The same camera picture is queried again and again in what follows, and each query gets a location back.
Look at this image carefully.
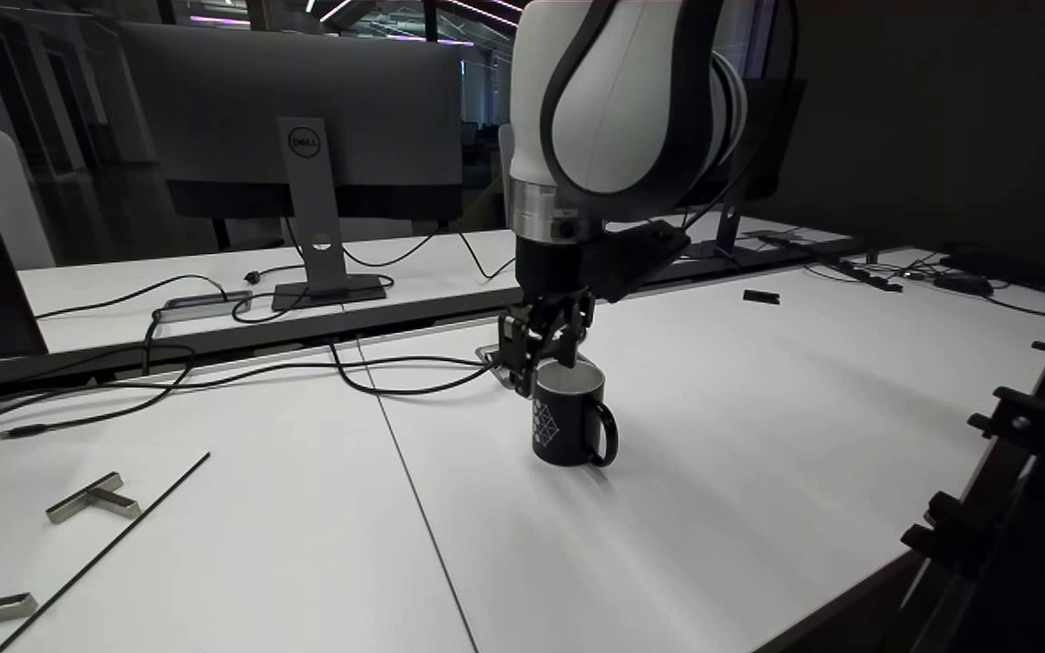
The grey usb hub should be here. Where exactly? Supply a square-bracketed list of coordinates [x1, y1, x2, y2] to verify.
[157, 291, 254, 324]

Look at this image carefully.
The black cable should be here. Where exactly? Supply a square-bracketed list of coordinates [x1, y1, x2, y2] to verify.
[33, 273, 230, 322]
[983, 288, 1045, 324]
[330, 339, 498, 397]
[230, 218, 518, 325]
[0, 313, 199, 442]

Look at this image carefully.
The black mug with white print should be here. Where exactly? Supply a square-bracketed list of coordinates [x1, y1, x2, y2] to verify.
[531, 357, 620, 470]

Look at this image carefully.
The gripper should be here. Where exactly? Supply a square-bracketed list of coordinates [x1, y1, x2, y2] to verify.
[496, 234, 598, 397]

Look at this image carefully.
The white chair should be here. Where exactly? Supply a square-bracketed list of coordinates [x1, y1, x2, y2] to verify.
[0, 123, 57, 271]

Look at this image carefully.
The black metal frame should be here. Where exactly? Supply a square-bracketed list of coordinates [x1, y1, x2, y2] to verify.
[900, 317, 1045, 653]

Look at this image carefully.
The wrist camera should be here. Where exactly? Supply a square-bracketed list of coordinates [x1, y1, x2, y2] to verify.
[575, 219, 692, 304]

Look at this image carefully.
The black power strip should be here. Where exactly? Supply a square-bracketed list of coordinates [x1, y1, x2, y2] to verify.
[824, 259, 905, 294]

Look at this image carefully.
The black monitor on stand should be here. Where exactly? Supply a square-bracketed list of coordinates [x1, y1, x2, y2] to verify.
[673, 76, 807, 266]

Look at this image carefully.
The grey monitor on stand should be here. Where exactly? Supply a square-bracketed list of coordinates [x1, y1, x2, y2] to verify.
[118, 22, 465, 314]

